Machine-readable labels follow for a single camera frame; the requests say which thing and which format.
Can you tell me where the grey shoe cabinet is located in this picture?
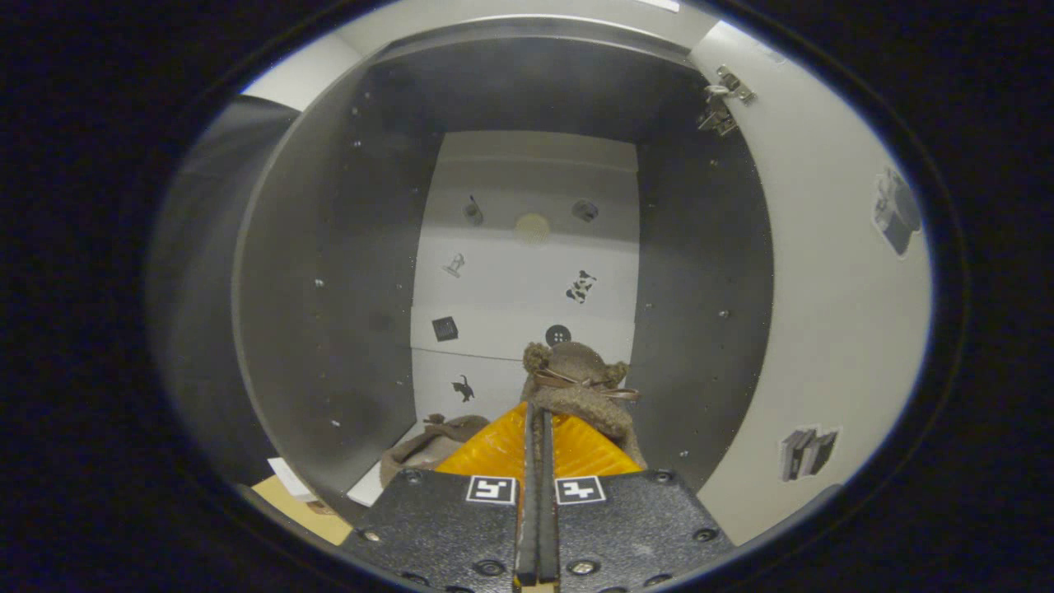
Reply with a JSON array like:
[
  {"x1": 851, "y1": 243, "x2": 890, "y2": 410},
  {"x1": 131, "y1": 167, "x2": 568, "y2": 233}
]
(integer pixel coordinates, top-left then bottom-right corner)
[{"x1": 232, "y1": 16, "x2": 775, "y2": 528}]

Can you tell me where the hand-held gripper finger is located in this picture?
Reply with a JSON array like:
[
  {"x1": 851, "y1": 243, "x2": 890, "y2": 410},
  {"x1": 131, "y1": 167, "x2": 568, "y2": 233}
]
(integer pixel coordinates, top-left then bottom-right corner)
[
  {"x1": 340, "y1": 402, "x2": 538, "y2": 592},
  {"x1": 537, "y1": 408, "x2": 735, "y2": 592}
]

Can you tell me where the brown fuzzy shoe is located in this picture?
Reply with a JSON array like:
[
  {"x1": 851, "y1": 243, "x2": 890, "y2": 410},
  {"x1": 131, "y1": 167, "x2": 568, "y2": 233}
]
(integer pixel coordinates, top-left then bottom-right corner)
[
  {"x1": 521, "y1": 340, "x2": 647, "y2": 470},
  {"x1": 379, "y1": 413, "x2": 491, "y2": 488}
]

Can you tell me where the metal door hinge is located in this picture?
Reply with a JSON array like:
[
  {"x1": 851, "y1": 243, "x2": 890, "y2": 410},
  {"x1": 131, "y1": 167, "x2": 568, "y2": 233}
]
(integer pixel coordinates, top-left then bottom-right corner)
[{"x1": 696, "y1": 64, "x2": 757, "y2": 137}]

